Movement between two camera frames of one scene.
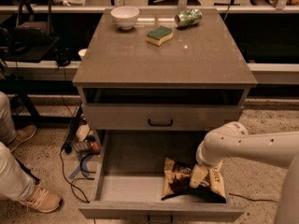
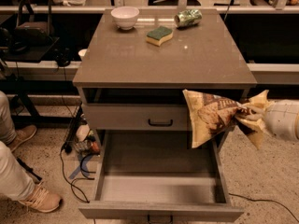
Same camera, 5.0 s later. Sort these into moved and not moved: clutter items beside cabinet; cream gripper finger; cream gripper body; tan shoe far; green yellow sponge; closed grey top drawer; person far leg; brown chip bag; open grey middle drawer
Moved: cream gripper body; brown chip bag; cream gripper finger
Not moved: person far leg; clutter items beside cabinet; green yellow sponge; closed grey top drawer; tan shoe far; open grey middle drawer
